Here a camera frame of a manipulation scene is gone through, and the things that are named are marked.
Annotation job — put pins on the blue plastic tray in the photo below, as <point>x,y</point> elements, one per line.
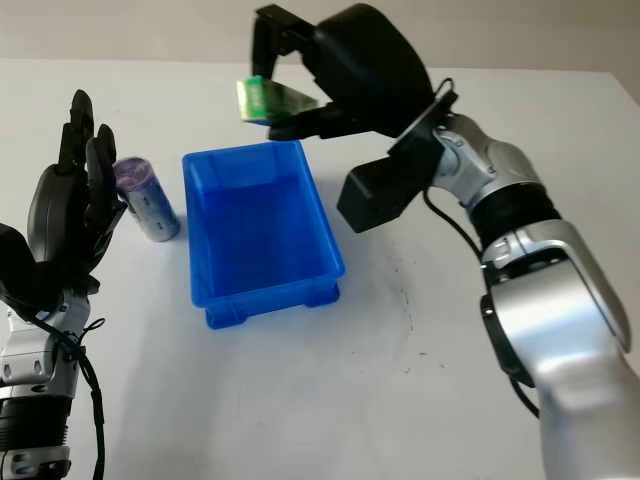
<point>260,235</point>

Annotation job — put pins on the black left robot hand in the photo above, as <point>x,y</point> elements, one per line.
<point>55,210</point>

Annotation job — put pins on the purple trash bag roll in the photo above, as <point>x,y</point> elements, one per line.
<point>150,207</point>

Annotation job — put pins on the green toothpaste box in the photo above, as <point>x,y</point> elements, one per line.
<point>265,100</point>

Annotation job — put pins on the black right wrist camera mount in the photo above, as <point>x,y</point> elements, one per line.
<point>380,190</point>

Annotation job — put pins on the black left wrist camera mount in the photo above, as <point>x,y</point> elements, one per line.
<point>15,252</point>

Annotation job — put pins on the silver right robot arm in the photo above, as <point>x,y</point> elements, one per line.
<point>550,310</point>

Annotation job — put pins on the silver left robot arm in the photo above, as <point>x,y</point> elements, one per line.
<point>30,355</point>

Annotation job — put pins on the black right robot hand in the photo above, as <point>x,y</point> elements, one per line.
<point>370,65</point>

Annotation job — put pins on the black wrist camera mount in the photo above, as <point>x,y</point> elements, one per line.
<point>380,190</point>
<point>15,252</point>

